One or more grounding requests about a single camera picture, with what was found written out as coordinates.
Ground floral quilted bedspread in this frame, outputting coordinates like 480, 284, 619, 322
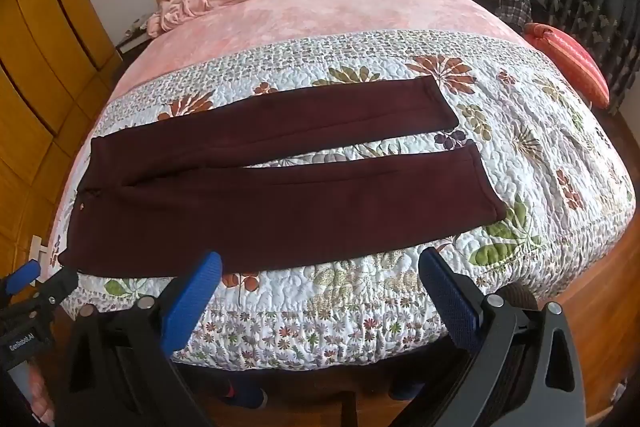
47, 29, 638, 370

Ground maroon pants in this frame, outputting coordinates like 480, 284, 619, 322
57, 74, 506, 280

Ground small bedside table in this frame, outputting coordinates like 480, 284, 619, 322
115, 14, 156, 55

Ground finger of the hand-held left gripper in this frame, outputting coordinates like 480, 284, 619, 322
22, 269, 80, 309
4, 259, 42, 296

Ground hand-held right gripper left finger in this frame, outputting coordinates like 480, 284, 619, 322
57, 251, 223, 427

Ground person's blue slipper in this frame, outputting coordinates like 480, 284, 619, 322
390, 377, 426, 402
222, 377, 268, 410

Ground white plastic bracket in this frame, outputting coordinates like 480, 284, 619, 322
31, 234, 55, 269

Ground wooden wardrobe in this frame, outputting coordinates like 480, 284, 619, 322
0, 0, 123, 253

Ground person's left hand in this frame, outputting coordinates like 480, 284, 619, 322
27, 364, 57, 427

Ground plaid cloth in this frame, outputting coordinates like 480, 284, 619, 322
495, 0, 533, 32

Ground pink bed sheet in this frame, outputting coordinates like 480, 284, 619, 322
112, 0, 526, 92

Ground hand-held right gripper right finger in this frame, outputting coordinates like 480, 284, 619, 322
417, 247, 586, 427

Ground orange cushion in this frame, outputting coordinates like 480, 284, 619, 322
522, 22, 611, 110

